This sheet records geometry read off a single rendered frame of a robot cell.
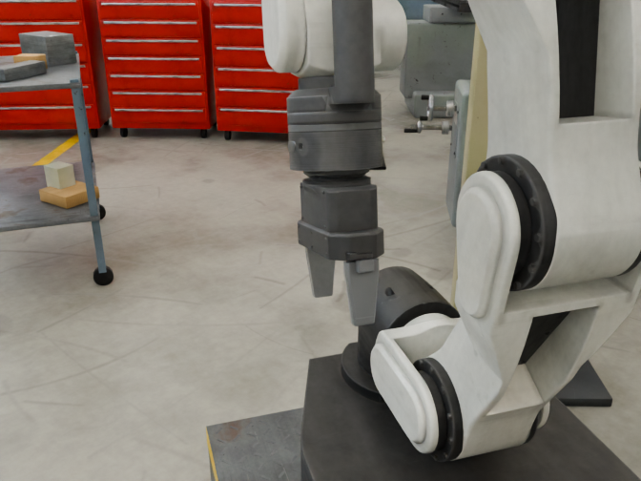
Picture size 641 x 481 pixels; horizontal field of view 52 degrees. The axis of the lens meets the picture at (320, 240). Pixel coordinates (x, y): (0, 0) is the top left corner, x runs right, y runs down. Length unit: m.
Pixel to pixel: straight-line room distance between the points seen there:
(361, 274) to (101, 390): 1.71
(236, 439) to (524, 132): 0.88
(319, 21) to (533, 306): 0.36
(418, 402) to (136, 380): 1.45
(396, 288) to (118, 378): 1.35
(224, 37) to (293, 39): 4.12
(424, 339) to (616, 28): 0.52
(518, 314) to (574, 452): 0.44
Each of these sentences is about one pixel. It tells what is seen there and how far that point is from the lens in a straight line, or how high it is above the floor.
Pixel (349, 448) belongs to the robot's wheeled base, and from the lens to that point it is 1.06.
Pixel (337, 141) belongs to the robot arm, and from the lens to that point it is 0.58.
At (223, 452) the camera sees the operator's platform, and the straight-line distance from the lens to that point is 1.32.
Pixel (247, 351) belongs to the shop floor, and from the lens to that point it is 2.32.
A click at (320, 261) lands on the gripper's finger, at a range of 0.69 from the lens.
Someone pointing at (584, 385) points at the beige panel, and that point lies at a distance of 2.25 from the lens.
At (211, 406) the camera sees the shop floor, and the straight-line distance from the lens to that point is 2.09.
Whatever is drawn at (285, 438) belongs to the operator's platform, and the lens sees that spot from 1.33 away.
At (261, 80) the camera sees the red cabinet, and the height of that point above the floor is 0.45.
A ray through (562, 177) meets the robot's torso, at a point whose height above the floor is 1.07.
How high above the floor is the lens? 1.27
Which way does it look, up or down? 24 degrees down
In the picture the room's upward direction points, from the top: straight up
